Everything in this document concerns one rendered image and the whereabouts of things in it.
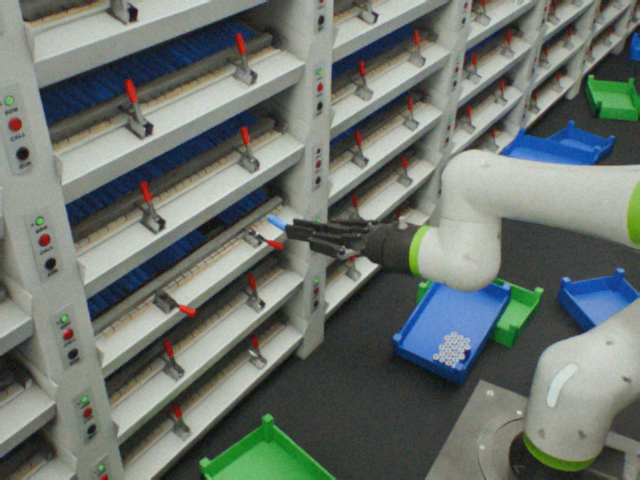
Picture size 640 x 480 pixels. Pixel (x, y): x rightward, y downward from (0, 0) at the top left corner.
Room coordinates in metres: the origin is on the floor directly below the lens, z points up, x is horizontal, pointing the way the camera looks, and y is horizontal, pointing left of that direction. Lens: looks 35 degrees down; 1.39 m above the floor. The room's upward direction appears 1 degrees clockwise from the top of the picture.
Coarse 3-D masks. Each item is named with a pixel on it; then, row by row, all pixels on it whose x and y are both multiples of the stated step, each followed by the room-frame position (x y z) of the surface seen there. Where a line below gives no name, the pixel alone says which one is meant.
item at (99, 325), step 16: (272, 208) 1.38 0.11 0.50; (240, 224) 1.29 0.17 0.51; (224, 240) 1.24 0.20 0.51; (192, 256) 1.17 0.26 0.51; (176, 272) 1.12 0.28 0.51; (144, 288) 1.07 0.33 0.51; (160, 288) 1.09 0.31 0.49; (128, 304) 1.02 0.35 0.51; (96, 320) 0.97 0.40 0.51; (112, 320) 0.99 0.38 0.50
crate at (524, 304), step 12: (420, 288) 1.63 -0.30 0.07; (516, 288) 1.66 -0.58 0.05; (540, 288) 1.63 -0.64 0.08; (516, 300) 1.66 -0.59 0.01; (528, 300) 1.64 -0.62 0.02; (540, 300) 1.62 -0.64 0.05; (504, 312) 1.61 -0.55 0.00; (516, 312) 1.61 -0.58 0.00; (528, 312) 1.55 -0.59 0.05; (504, 324) 1.55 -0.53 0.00; (516, 324) 1.47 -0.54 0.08; (492, 336) 1.49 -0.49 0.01; (504, 336) 1.47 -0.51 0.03; (516, 336) 1.48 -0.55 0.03
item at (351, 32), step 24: (336, 0) 1.65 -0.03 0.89; (360, 0) 1.69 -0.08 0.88; (384, 0) 1.74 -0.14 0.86; (408, 0) 1.79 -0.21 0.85; (432, 0) 1.85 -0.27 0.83; (336, 24) 1.57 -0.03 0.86; (360, 24) 1.61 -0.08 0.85; (384, 24) 1.66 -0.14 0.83; (336, 48) 1.49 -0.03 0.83; (360, 48) 1.60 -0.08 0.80
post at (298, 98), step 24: (288, 0) 1.42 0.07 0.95; (312, 0) 1.41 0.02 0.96; (288, 24) 1.42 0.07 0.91; (312, 24) 1.42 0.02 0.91; (312, 48) 1.42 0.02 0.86; (312, 72) 1.42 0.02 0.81; (288, 96) 1.42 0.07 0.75; (312, 96) 1.42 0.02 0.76; (312, 120) 1.42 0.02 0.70; (312, 144) 1.42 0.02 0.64; (288, 168) 1.43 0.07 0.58; (288, 240) 1.43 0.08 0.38; (312, 264) 1.43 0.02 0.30; (312, 336) 1.43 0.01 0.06
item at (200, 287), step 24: (264, 192) 1.44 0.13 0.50; (288, 192) 1.42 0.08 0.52; (288, 216) 1.38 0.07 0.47; (240, 240) 1.27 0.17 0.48; (216, 264) 1.19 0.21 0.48; (240, 264) 1.21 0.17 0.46; (168, 288) 1.10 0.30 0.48; (192, 288) 1.12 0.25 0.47; (216, 288) 1.15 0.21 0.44; (144, 312) 1.03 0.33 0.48; (120, 336) 0.97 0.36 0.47; (144, 336) 0.98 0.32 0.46; (120, 360) 0.94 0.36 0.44
